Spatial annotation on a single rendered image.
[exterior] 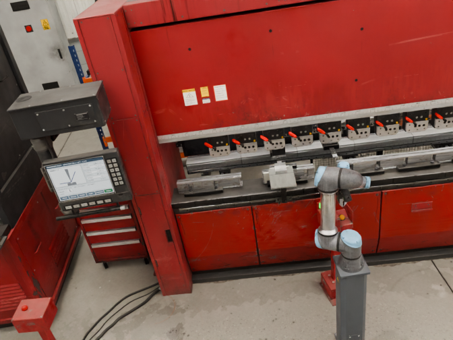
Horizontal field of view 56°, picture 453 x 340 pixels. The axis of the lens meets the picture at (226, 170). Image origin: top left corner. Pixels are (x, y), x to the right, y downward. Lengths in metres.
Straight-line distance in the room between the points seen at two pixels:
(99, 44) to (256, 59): 0.97
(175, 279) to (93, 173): 1.35
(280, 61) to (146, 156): 1.09
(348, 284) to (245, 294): 1.16
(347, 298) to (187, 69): 1.77
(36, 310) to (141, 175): 1.07
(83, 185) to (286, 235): 1.62
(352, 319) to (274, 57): 1.76
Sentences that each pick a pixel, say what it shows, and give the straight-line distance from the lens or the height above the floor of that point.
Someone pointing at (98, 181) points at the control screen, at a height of 1.42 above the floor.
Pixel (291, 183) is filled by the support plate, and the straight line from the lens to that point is 3.05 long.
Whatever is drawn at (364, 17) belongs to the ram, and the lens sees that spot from 2.90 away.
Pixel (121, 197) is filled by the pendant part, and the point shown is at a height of 1.28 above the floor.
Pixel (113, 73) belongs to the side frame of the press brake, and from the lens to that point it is 2.74.
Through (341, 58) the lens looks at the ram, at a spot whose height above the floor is 1.78.
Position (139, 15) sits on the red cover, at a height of 2.23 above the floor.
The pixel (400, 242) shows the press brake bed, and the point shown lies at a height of 0.22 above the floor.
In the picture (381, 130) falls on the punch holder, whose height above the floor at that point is 1.22.
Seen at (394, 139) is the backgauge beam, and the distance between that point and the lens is 3.61.
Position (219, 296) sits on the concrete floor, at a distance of 3.69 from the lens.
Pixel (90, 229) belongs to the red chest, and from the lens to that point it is 3.93.
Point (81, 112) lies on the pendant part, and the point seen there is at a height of 1.86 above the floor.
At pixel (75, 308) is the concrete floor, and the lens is 4.06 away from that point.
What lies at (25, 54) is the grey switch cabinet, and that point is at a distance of 7.31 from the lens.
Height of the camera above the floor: 2.73
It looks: 32 degrees down
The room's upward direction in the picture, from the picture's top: 10 degrees counter-clockwise
